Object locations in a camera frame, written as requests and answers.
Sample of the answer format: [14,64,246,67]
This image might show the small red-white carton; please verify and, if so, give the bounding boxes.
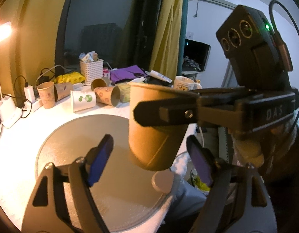
[103,68,110,79]

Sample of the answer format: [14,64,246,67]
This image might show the lying floral brown cup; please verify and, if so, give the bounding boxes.
[54,83,73,102]

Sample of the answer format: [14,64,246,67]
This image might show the purple folded cloth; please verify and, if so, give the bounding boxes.
[110,65,147,84]

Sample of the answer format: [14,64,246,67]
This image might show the yellow plastic bag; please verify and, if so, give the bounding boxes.
[54,72,85,84]

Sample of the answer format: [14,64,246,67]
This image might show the white power strip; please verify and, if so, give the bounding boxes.
[23,97,43,112]

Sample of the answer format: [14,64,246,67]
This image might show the black power cable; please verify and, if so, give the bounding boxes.
[0,75,34,119]

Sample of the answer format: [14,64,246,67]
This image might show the yellow curtain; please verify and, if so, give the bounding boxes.
[149,0,183,79]

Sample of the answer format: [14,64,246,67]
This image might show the grey round mat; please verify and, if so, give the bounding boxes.
[35,114,176,233]

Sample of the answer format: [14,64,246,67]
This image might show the white charger adapter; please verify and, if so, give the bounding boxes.
[24,85,36,103]

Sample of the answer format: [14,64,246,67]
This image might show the yellow-green tissue pack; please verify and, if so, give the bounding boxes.
[116,83,130,103]

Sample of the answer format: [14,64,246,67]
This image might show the white charging stand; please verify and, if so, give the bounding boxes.
[0,95,22,128]

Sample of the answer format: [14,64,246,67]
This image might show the white cartoon mug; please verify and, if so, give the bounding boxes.
[173,76,202,91]

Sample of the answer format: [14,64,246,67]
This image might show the brown cup with pink flowers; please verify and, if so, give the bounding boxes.
[94,86,121,107]

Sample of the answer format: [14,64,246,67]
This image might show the white plastic lattice basket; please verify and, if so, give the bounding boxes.
[80,59,104,79]

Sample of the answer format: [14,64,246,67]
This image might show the plain brown paper cup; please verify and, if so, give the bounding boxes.
[129,83,197,171]

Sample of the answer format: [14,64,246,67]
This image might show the white cup with green print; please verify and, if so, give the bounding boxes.
[70,90,96,113]

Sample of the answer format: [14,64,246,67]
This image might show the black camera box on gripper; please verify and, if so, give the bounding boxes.
[216,5,291,91]

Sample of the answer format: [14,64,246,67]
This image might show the black laptop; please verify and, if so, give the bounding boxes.
[182,39,211,72]

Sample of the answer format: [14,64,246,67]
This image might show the white tube of cream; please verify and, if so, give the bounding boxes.
[145,70,172,84]

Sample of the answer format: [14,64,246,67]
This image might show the upright floral brown cup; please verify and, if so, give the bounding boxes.
[37,82,55,109]

